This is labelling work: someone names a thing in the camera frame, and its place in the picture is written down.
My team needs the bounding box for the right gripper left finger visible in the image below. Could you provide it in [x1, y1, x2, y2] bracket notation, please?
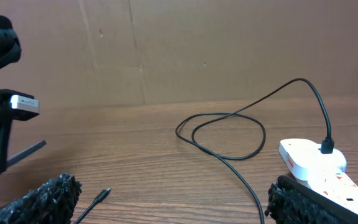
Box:
[0, 172, 82, 224]

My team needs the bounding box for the white charger adapter plug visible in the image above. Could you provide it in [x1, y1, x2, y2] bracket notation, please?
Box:
[279, 138, 347, 181]

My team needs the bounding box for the blue Galaxy smartphone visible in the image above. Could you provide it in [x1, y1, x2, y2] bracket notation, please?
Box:
[7, 140, 47, 167]

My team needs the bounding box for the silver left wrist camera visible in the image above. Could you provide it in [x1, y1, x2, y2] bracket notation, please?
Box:
[10, 95, 40, 114]

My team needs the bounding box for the white power strip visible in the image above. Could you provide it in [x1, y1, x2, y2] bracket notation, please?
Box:
[295, 168, 358, 214]

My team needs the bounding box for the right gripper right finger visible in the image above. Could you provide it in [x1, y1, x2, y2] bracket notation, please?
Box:
[264, 175, 358, 224]

